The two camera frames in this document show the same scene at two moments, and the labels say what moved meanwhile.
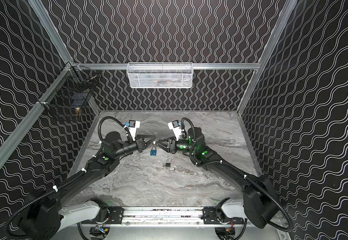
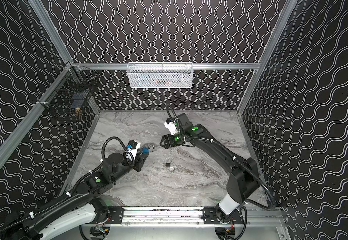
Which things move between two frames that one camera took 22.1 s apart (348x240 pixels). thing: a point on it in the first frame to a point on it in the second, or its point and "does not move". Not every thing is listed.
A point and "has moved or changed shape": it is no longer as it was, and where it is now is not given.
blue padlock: x=153 y=152 has moved or changed shape
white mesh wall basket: x=160 y=75 does not move
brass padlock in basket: x=78 y=112 does not move
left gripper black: x=139 y=144 to x=141 y=158
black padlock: x=168 y=166 does not move
